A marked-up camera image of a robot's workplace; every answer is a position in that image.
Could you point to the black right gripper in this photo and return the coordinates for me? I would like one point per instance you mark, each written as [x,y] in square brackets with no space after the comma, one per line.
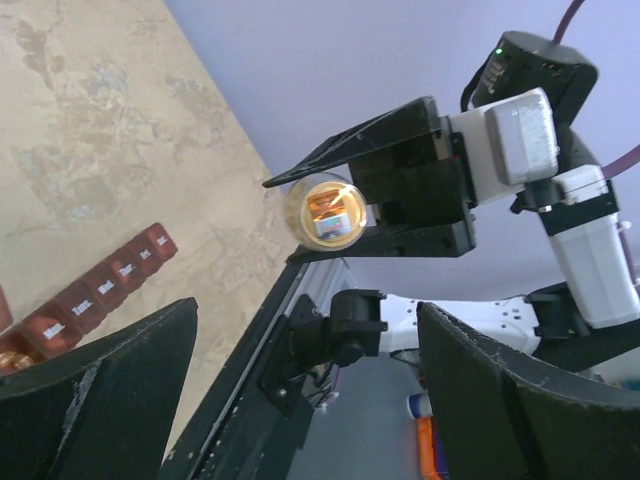
[403,163]

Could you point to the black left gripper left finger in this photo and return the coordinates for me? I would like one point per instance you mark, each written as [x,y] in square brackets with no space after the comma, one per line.
[104,410]

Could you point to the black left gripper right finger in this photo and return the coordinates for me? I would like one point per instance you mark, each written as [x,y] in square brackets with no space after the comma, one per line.
[503,414]

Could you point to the red weekly pill organizer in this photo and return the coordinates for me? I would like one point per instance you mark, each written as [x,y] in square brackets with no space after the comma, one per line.
[59,324]

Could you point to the clear pill bottle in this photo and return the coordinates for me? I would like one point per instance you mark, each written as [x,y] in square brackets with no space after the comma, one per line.
[325,212]

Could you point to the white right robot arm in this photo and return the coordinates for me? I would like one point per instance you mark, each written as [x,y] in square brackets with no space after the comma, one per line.
[593,316]

